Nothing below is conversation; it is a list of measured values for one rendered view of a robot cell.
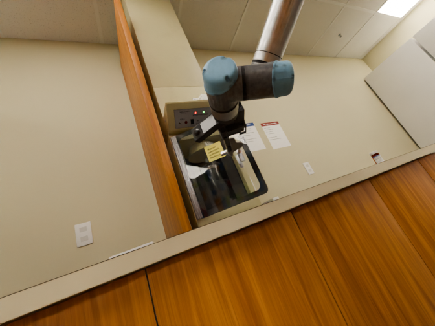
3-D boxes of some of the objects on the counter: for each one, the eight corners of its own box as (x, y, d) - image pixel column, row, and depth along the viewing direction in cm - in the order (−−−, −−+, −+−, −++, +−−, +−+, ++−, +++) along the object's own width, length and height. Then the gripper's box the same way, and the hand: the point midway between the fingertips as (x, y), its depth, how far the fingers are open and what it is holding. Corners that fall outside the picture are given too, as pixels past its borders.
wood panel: (169, 249, 109) (120, 66, 155) (175, 247, 110) (125, 66, 157) (185, 237, 67) (112, -7, 114) (193, 234, 69) (118, -6, 116)
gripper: (254, 128, 52) (250, 155, 72) (230, 81, 58) (234, 118, 77) (223, 140, 52) (228, 164, 72) (202, 92, 58) (213, 126, 77)
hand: (224, 142), depth 74 cm, fingers open, 10 cm apart
